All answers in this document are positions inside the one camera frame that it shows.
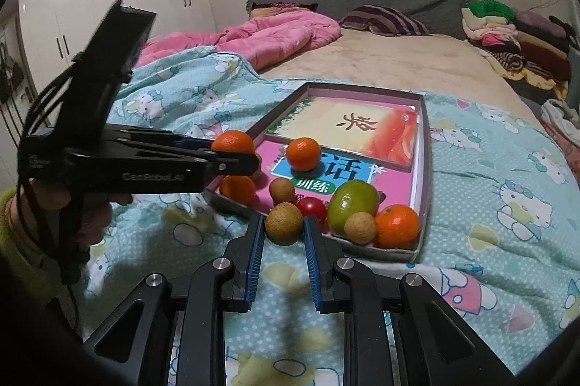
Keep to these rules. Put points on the reddish floral fabric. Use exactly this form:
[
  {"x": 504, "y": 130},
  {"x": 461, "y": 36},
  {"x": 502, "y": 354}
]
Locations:
[{"x": 568, "y": 150}]

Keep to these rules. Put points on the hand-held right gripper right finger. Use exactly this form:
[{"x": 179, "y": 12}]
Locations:
[{"x": 312, "y": 266}]

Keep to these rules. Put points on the person's left hand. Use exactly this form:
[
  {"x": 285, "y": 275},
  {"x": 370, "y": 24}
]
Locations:
[{"x": 97, "y": 222}]

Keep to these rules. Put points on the green citrus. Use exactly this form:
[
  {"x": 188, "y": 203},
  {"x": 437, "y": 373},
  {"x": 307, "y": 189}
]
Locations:
[{"x": 352, "y": 207}]

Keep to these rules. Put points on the shallow cardboard box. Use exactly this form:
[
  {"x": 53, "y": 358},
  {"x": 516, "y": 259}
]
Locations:
[{"x": 394, "y": 255}]

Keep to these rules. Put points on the beige bed sheet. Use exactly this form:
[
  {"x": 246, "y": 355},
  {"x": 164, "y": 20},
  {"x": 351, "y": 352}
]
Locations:
[{"x": 408, "y": 59}]

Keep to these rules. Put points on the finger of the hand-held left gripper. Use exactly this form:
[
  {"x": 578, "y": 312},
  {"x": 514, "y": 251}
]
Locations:
[
  {"x": 149, "y": 136},
  {"x": 235, "y": 164}
]

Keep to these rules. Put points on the patterned pillow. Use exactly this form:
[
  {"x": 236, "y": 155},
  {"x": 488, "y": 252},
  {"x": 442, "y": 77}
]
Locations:
[{"x": 283, "y": 6}]

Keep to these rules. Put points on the dark hanging bag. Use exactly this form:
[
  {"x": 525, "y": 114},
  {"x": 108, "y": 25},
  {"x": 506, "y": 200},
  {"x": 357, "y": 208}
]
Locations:
[{"x": 9, "y": 71}]

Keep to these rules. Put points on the red cherry tomato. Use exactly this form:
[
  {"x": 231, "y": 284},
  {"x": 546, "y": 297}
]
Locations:
[{"x": 313, "y": 208}]

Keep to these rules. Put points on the purple striped pillow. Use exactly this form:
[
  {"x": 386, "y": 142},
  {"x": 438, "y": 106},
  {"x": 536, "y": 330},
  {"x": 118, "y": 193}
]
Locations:
[{"x": 385, "y": 19}]

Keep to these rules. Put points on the pink quilt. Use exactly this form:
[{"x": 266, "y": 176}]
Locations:
[{"x": 281, "y": 32}]

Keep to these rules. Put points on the red and cream book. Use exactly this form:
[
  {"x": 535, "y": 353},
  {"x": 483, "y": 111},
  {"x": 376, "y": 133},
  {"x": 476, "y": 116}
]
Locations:
[{"x": 362, "y": 127}]

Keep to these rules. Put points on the pink book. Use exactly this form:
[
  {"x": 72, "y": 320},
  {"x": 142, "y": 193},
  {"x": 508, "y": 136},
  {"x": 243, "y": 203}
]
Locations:
[{"x": 268, "y": 154}]

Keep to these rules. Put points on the person's left forearm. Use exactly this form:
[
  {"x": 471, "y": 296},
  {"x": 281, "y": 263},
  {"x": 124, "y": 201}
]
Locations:
[{"x": 13, "y": 241}]

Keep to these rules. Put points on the white crumpled cloth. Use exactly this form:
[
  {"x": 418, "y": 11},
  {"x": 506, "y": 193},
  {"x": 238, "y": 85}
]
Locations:
[{"x": 557, "y": 111}]

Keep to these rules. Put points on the large orange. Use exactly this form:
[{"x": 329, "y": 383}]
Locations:
[{"x": 397, "y": 226}]

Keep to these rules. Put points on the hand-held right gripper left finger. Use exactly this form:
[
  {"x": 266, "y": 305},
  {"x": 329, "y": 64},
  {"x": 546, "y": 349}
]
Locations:
[{"x": 256, "y": 261}]

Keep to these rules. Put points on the grey cloth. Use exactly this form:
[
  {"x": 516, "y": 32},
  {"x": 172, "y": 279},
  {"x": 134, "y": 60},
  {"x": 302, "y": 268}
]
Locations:
[{"x": 530, "y": 98}]

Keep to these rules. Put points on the pile of folded clothes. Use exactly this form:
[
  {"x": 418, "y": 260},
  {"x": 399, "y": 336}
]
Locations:
[{"x": 507, "y": 37}]

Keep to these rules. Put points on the cartoon cat print blanket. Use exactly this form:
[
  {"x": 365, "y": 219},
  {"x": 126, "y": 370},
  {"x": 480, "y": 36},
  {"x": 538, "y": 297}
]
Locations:
[{"x": 475, "y": 209}]

